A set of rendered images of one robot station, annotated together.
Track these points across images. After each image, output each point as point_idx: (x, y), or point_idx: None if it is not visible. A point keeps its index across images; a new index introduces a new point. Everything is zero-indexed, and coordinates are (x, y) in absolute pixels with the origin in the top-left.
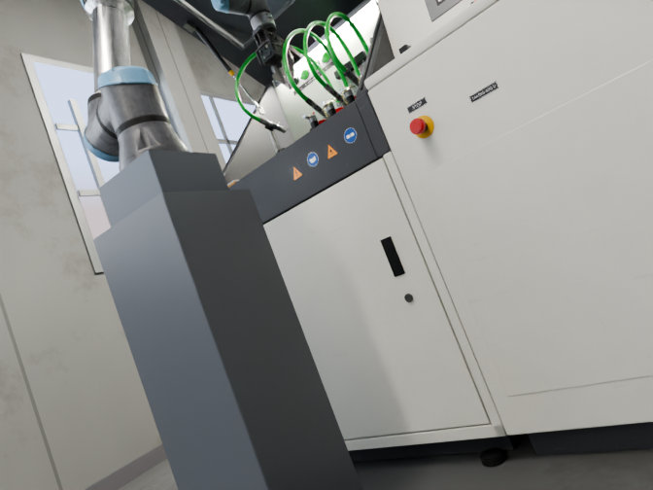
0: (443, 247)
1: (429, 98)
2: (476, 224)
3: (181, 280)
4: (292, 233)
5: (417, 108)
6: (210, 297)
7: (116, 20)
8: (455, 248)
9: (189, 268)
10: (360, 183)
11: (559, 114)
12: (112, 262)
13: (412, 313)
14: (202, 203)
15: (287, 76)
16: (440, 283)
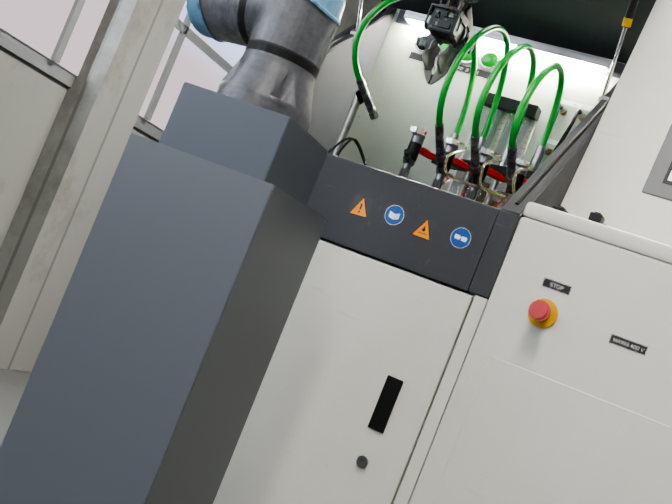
0: (449, 447)
1: (574, 293)
2: (504, 457)
3: (211, 285)
4: None
5: (554, 289)
6: (224, 327)
7: None
8: (460, 459)
9: (233, 284)
10: (424, 296)
11: (670, 435)
12: (136, 180)
13: (350, 481)
14: (288, 216)
15: (445, 82)
16: (411, 479)
